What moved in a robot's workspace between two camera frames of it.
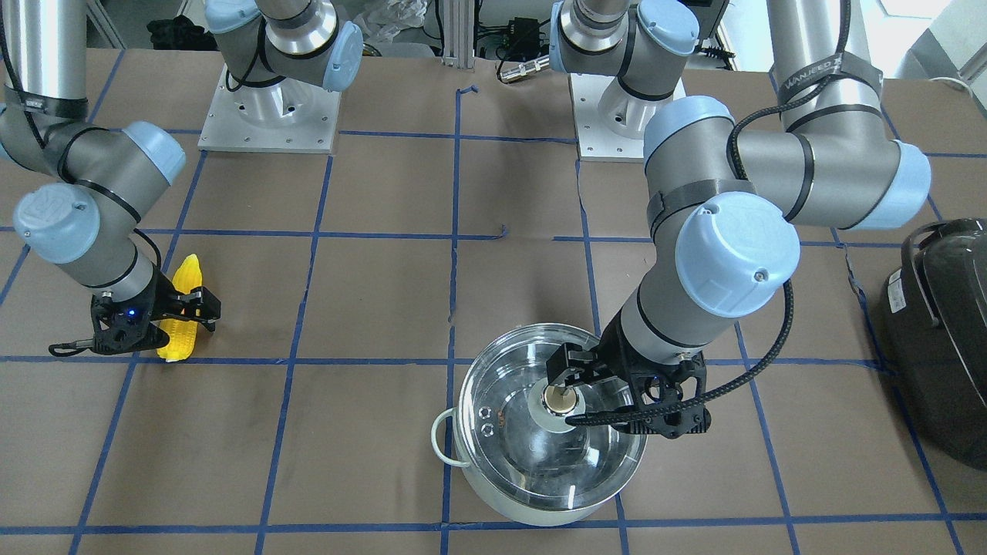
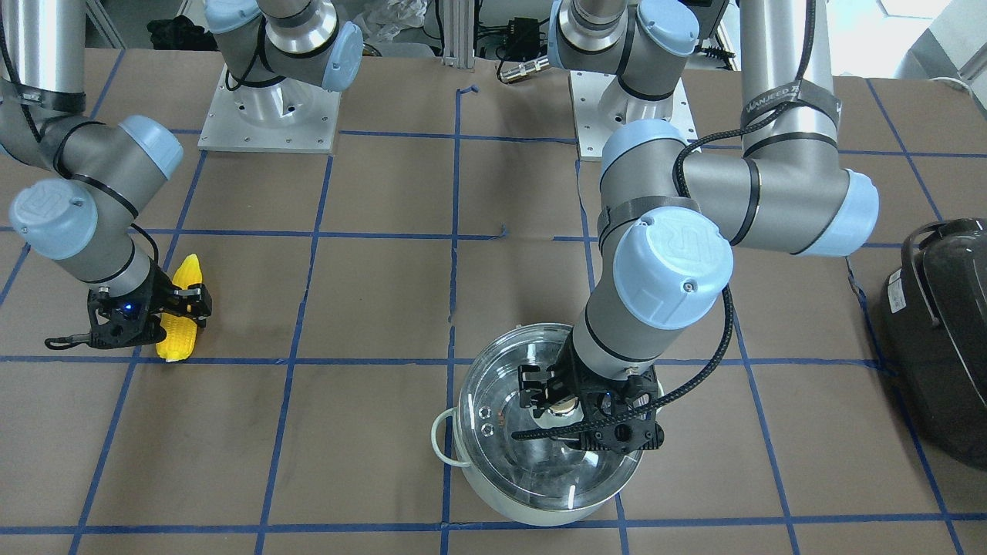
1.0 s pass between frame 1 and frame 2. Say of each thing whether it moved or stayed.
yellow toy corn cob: stayed
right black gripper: stayed
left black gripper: moved
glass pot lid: stayed
